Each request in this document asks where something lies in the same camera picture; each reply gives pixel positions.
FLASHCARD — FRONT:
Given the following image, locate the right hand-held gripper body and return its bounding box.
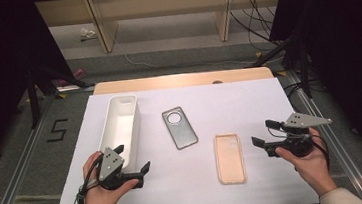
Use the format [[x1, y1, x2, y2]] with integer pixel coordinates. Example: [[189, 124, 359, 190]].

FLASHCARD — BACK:
[[260, 109, 337, 162]]

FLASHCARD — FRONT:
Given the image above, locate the grey phone case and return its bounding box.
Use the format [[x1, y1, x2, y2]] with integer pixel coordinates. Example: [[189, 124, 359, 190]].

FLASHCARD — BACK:
[[161, 105, 200, 152]]

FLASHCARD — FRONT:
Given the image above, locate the white crumpled item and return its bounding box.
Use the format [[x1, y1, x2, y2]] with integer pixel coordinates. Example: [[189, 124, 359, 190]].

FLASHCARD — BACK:
[[78, 26, 99, 42]]

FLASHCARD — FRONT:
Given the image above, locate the person's right hand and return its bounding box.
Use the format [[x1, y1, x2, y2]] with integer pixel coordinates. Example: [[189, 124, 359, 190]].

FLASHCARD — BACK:
[[272, 126, 339, 201]]

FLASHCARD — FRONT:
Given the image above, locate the beige phone case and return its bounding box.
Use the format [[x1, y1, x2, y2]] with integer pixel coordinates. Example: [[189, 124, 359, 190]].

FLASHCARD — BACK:
[[212, 131, 248, 187]]

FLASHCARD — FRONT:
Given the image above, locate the black metal stand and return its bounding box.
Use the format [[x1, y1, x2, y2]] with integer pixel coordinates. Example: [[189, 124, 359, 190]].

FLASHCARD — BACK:
[[24, 56, 100, 131], [242, 33, 313, 104]]

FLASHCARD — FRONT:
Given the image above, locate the wooden table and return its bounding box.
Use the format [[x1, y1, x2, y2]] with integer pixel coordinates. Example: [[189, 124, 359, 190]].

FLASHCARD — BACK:
[[92, 65, 275, 96]]

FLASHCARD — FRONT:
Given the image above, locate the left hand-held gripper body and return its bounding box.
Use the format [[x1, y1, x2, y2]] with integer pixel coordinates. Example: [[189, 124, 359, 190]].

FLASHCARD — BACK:
[[94, 143, 146, 193]]

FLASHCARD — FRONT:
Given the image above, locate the white table mat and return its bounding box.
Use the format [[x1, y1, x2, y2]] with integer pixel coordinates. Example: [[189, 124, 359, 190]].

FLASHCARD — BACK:
[[40, 74, 320, 204]]

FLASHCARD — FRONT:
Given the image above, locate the white plastic storage bin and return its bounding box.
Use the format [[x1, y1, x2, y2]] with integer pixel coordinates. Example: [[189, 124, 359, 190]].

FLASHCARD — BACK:
[[92, 93, 148, 177]]

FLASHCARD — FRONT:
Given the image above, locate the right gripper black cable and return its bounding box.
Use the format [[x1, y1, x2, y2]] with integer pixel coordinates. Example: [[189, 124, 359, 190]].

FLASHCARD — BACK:
[[311, 132, 332, 172]]

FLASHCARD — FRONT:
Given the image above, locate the bundle of black cables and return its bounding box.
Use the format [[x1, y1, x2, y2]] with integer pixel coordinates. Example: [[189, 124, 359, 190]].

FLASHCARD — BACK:
[[228, 0, 287, 55]]

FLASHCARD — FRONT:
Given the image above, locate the aluminium floor rail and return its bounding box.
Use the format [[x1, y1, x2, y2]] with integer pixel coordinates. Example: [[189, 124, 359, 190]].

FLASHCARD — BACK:
[[286, 64, 362, 204], [0, 93, 66, 204]]

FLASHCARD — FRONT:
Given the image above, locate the pink floor item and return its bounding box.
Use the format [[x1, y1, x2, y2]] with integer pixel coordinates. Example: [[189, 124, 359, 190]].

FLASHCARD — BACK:
[[56, 67, 88, 88]]

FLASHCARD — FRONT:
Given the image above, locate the light wooden shelf unit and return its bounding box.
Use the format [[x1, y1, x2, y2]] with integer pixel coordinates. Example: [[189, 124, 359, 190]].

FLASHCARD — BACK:
[[34, 0, 290, 60]]

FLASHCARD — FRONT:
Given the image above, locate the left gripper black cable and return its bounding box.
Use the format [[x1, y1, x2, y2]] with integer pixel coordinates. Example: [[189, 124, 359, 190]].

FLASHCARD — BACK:
[[61, 153, 109, 204]]

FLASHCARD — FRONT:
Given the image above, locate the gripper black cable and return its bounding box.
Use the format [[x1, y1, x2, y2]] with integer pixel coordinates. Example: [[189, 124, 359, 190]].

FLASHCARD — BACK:
[[61, 153, 109, 204], [311, 132, 332, 172]]

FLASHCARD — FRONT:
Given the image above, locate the person's left hand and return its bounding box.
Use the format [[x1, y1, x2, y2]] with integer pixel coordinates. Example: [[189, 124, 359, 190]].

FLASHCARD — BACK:
[[72, 147, 142, 204]]

